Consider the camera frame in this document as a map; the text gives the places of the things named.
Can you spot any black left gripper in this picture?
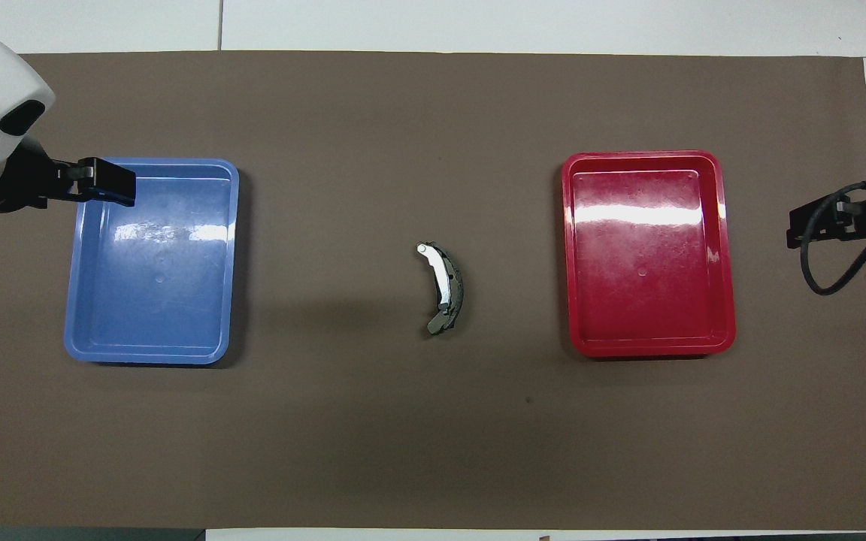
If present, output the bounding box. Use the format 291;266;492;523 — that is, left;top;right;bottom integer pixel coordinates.
0;142;138;213

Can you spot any curved brake shoe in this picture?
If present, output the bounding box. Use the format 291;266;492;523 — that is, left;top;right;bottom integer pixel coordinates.
416;241;466;337

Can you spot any blue plastic tray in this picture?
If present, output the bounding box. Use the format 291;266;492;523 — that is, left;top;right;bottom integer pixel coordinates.
63;157;241;366

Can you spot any red plastic tray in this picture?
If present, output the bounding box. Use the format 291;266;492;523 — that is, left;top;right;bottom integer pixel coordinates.
561;150;737;358

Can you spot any brown table mat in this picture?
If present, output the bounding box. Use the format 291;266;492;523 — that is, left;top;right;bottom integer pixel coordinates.
0;51;866;531

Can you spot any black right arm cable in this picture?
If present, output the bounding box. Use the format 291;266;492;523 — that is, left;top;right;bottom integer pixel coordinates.
799;180;866;296

